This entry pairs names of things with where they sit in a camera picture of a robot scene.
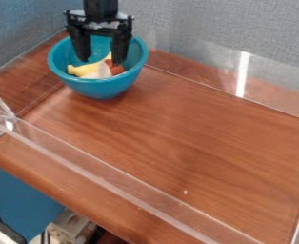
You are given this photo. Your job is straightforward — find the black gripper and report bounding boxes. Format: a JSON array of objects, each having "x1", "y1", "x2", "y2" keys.
[{"x1": 66, "y1": 0, "x2": 134, "y2": 66}]

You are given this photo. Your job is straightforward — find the yellow toy banana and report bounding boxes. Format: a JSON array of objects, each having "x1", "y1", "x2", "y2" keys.
[{"x1": 68, "y1": 53, "x2": 112, "y2": 79}]

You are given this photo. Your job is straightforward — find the blue plastic bowl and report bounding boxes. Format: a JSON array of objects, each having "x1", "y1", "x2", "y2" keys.
[{"x1": 47, "y1": 36, "x2": 150, "y2": 99}]

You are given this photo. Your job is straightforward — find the white object under table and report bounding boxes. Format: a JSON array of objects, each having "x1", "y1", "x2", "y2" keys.
[{"x1": 28, "y1": 209, "x2": 98, "y2": 244}]

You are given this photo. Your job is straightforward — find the white and brown toy mushroom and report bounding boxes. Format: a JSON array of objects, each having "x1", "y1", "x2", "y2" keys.
[{"x1": 80, "y1": 59, "x2": 126, "y2": 79}]

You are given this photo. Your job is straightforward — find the clear acrylic barrier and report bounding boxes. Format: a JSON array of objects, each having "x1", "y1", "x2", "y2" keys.
[{"x1": 0, "y1": 43, "x2": 299, "y2": 244}]

